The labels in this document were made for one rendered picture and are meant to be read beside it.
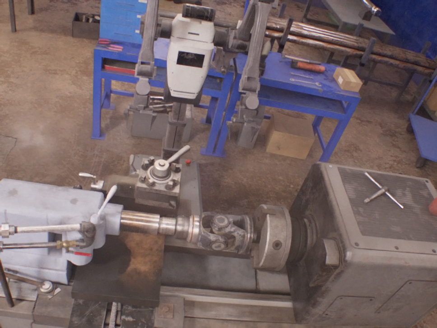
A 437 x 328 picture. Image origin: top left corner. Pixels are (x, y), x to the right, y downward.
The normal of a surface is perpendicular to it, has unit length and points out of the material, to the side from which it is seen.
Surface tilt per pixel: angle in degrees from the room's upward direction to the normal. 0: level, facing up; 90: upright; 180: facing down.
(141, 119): 90
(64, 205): 0
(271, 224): 19
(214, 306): 0
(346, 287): 90
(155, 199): 0
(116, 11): 90
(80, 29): 90
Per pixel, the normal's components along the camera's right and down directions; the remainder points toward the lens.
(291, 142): -0.04, 0.66
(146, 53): 0.17, 0.37
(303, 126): 0.12, -0.74
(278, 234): 0.21, -0.25
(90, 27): 0.18, 0.69
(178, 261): -0.04, -0.61
